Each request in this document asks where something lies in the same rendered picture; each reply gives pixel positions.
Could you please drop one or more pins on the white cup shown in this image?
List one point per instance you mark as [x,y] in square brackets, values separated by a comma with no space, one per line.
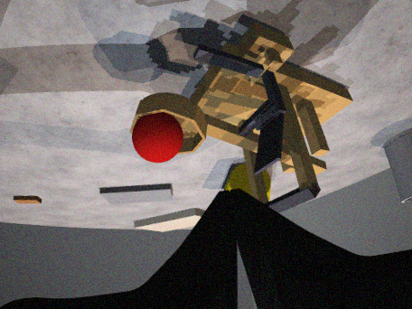
[399,153]

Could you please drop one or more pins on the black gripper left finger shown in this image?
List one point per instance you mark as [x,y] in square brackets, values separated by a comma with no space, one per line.
[201,274]

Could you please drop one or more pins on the tan flat rectangular block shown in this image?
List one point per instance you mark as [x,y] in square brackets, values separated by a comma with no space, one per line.
[21,199]

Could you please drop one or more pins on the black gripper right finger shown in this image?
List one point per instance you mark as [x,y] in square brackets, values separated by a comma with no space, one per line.
[291,268]

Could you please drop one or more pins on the dark red ball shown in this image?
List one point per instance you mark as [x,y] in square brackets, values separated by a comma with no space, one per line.
[158,137]

